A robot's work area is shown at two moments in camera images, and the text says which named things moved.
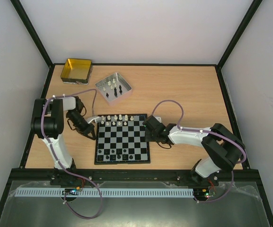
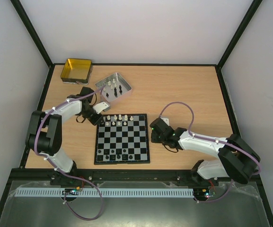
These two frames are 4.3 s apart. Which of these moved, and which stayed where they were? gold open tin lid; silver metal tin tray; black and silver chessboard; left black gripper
Moved: left black gripper
Stayed: black and silver chessboard; silver metal tin tray; gold open tin lid
